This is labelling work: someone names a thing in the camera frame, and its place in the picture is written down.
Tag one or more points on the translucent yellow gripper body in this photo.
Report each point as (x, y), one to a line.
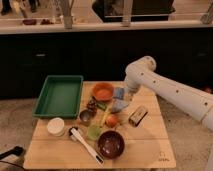
(128, 96)

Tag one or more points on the blue sponge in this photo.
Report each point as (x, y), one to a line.
(118, 93)

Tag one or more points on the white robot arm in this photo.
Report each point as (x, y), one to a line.
(198, 104)

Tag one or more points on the orange red bowl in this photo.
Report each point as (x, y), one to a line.
(103, 91)

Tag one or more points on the dark maroon bowl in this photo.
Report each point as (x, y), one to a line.
(111, 144)

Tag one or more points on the grey triangular cloth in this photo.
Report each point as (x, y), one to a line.
(119, 105)

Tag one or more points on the brown wooden block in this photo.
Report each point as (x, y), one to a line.
(137, 116)

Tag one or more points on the green vegetable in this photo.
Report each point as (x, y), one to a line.
(101, 106)

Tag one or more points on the red apple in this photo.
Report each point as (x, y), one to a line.
(111, 120)

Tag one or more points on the yellow banana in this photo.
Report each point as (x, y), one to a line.
(106, 113)

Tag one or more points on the wooden folding table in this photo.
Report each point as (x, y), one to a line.
(146, 146)

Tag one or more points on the purple grape bunch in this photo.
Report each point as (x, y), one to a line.
(92, 106)

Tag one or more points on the small metal cup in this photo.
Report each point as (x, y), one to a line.
(85, 117)

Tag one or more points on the light green cup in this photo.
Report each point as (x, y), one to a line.
(94, 132)

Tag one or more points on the green plastic tray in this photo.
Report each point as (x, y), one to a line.
(60, 96)

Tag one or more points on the white round container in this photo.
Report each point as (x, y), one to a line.
(56, 126)

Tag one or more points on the black object on floor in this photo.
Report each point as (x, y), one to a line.
(16, 151)

